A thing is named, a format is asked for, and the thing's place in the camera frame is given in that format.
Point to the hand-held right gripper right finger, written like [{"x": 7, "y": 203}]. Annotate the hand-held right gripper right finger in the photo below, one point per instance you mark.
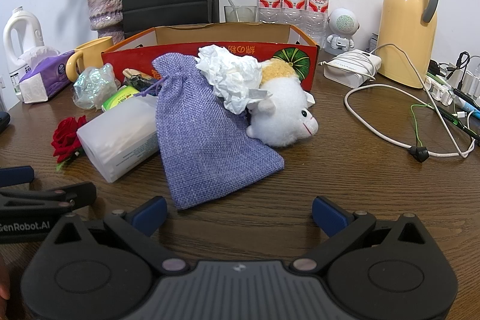
[{"x": 328, "y": 213}]

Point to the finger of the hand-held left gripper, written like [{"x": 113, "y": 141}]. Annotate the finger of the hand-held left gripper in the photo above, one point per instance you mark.
[
  {"x": 15, "y": 177},
  {"x": 60, "y": 197}
]

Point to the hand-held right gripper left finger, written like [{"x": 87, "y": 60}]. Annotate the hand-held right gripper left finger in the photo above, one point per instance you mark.
[{"x": 152, "y": 215}]

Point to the red artificial rose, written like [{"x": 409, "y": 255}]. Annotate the red artificial rose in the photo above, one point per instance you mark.
[{"x": 67, "y": 136}]

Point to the white wet wipes pack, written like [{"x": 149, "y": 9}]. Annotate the white wet wipes pack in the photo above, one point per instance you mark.
[{"x": 112, "y": 140}]

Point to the white and yellow plush hamster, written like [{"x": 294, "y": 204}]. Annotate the white and yellow plush hamster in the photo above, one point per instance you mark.
[{"x": 281, "y": 117}]

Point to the green packet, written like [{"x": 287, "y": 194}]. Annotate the green packet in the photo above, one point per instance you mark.
[{"x": 120, "y": 97}]

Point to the iridescent plastic wrap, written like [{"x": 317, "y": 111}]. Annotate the iridescent plastic wrap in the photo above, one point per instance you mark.
[{"x": 92, "y": 84}]

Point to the white tissue paper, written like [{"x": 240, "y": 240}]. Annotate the white tissue paper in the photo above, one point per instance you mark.
[{"x": 228, "y": 76}]

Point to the orange cardboard box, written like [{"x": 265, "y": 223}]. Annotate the orange cardboard box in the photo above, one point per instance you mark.
[{"x": 180, "y": 33}]

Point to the dark rounded object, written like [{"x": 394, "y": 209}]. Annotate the dark rounded object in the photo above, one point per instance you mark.
[{"x": 3, "y": 123}]

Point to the purple tissue pack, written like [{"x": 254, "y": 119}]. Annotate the purple tissue pack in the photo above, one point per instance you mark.
[{"x": 45, "y": 76}]

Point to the white power adapter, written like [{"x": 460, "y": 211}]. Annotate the white power adapter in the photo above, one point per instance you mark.
[{"x": 348, "y": 69}]

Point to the white detergent bottle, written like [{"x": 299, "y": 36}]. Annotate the white detergent bottle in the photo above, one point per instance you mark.
[{"x": 35, "y": 29}]

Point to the yellow mug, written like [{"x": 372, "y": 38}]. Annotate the yellow mug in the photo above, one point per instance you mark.
[{"x": 93, "y": 50}]

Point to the black and green pen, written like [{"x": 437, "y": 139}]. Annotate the black and green pen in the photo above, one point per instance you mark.
[{"x": 455, "y": 121}]

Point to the white plug block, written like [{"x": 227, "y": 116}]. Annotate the white plug block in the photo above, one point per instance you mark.
[{"x": 440, "y": 91}]

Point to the blue pen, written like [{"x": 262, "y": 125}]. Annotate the blue pen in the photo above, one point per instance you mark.
[{"x": 467, "y": 103}]

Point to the small grey box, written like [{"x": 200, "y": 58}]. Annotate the small grey box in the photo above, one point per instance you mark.
[{"x": 374, "y": 42}]

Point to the white robot-shaped speaker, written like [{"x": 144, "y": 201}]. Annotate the white robot-shaped speaker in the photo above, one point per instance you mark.
[{"x": 343, "y": 24}]

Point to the purple ceramic vase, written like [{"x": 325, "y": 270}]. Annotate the purple ceramic vase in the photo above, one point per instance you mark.
[{"x": 105, "y": 9}]

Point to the white power strip with chargers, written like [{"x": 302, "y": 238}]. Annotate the white power strip with chargers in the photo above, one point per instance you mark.
[{"x": 468, "y": 80}]

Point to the yellow thermos jug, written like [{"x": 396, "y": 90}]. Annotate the yellow thermos jug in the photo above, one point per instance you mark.
[{"x": 405, "y": 24}]

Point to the glass cup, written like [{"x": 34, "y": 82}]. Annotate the glass cup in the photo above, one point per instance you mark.
[{"x": 247, "y": 14}]

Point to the white spoon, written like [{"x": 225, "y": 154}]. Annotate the white spoon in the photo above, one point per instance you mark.
[{"x": 234, "y": 9}]

